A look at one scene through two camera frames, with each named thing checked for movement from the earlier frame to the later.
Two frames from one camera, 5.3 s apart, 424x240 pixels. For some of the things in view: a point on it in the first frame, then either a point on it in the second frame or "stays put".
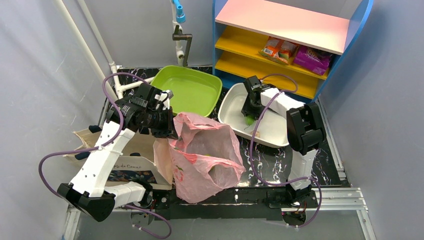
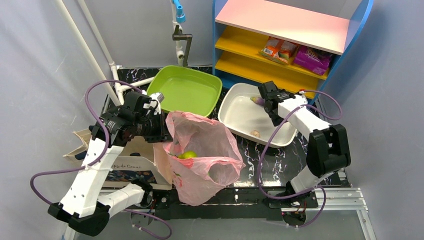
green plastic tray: x=194 y=91 stays put
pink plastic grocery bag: x=205 y=158 stays put
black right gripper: x=249 y=108 to x=268 y=104
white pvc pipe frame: x=100 y=74 stays put
